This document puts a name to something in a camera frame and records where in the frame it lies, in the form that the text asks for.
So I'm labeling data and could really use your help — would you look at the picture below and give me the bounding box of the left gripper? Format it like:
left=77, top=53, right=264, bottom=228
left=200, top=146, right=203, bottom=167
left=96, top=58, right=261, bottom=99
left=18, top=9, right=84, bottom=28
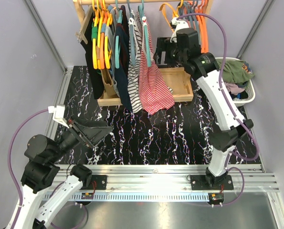
left=48, top=113, right=113, bottom=163

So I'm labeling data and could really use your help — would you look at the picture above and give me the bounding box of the black white striped tank top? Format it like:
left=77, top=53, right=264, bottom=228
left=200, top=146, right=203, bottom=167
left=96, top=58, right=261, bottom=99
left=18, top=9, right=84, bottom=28
left=128, top=10, right=142, bottom=113

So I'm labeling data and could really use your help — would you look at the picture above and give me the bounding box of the red striped tank top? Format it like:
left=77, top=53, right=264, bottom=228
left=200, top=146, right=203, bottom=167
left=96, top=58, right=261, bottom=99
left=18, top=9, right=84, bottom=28
left=137, top=12, right=175, bottom=115

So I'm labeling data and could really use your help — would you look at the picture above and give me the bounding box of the blue grey hanger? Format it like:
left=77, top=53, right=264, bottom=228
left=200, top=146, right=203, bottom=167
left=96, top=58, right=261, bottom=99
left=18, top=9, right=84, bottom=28
left=127, top=0, right=137, bottom=66

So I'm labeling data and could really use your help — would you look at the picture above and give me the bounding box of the teal hanger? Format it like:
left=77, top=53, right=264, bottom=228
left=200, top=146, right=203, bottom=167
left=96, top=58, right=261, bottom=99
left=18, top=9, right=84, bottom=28
left=138, top=0, right=152, bottom=67

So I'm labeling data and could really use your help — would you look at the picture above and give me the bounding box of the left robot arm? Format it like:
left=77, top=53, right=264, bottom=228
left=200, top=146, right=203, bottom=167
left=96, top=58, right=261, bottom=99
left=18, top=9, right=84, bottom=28
left=6, top=117, right=113, bottom=229

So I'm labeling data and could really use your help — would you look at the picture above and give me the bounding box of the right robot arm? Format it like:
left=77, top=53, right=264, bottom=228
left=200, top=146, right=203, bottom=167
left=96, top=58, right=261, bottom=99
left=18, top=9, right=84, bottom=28
left=154, top=28, right=254, bottom=190

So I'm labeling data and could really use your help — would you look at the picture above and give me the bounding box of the orange empty hanger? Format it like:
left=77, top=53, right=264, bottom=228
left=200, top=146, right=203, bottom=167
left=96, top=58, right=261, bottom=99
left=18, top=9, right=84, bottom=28
left=184, top=0, right=209, bottom=53

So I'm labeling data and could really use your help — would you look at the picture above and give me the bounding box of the yellow hanger left group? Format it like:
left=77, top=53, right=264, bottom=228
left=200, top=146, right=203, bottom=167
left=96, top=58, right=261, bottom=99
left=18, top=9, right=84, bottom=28
left=91, top=0, right=103, bottom=70

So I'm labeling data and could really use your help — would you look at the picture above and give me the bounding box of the wooden clothes rack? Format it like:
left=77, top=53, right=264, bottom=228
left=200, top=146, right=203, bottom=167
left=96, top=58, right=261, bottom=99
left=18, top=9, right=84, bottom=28
left=73, top=0, right=213, bottom=106

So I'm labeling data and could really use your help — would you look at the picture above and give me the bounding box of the tan garment on rack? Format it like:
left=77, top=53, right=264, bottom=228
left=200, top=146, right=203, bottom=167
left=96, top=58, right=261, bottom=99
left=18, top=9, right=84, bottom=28
left=101, top=69, right=120, bottom=97

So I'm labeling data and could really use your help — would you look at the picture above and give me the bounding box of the navy garment on rack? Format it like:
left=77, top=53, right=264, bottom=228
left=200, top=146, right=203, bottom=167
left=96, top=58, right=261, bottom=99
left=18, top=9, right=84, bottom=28
left=114, top=5, right=132, bottom=112

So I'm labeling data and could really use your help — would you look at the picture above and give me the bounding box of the black garment on rack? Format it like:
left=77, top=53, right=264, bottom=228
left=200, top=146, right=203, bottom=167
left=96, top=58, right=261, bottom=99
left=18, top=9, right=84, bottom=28
left=81, top=12, right=104, bottom=100

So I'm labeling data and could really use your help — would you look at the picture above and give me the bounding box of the olive green shirt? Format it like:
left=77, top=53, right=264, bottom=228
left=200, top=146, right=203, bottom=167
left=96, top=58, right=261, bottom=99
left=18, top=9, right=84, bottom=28
left=223, top=60, right=255, bottom=84

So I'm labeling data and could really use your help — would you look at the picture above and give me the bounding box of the black marble mat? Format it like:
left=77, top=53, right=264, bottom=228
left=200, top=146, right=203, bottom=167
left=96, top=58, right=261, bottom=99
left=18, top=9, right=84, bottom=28
left=55, top=65, right=262, bottom=166

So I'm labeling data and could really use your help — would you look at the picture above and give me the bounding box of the white laundry basket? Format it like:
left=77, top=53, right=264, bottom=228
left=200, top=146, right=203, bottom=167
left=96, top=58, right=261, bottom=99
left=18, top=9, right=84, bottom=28
left=223, top=57, right=255, bottom=106

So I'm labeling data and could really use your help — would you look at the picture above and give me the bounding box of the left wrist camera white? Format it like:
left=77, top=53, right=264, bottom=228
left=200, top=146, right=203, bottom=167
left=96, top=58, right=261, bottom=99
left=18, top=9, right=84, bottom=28
left=48, top=104, right=68, bottom=128

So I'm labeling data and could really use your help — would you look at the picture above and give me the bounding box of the aluminium rail base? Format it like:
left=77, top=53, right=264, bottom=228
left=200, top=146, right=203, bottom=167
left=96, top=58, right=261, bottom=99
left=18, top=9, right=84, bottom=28
left=44, top=165, right=279, bottom=202

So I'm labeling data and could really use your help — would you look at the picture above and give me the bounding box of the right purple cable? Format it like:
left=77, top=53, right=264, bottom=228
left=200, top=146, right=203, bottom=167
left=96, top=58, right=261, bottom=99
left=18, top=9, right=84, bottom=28
left=176, top=13, right=261, bottom=163

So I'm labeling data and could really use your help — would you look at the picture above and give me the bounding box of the purple cable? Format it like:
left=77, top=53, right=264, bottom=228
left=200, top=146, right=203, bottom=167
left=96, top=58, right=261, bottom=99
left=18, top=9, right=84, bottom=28
left=176, top=13, right=261, bottom=163
left=7, top=108, right=50, bottom=227

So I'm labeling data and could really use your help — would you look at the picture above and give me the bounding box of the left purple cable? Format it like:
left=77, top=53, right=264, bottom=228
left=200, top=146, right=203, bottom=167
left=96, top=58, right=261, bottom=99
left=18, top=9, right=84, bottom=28
left=7, top=108, right=50, bottom=227

